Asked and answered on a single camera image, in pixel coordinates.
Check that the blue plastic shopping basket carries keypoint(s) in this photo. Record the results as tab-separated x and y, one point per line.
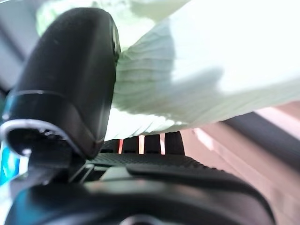
8	168

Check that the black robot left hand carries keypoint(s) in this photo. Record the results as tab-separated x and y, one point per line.
65	70

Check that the wooden display shelf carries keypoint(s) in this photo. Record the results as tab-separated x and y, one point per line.
246	164

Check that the green white napa cabbage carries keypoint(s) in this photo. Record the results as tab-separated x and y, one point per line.
187	70

